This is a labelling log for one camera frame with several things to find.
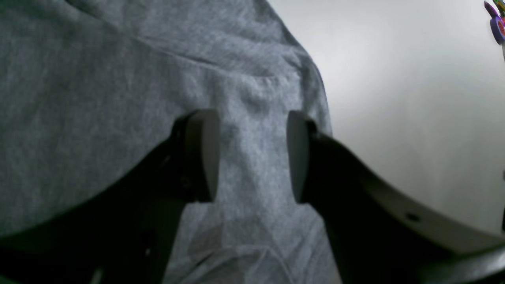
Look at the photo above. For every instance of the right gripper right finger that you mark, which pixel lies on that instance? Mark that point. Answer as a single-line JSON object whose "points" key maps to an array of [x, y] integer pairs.
{"points": [[379, 235]]}

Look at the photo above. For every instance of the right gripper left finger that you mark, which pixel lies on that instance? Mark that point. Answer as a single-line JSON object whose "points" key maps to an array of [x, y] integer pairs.
{"points": [[125, 234]]}

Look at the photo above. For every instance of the grey T-shirt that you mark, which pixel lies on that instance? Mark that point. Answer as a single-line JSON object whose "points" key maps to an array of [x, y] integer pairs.
{"points": [[89, 87]]}

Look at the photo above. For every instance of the purple tape roll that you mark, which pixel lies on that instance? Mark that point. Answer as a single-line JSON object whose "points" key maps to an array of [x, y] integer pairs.
{"points": [[497, 24]]}

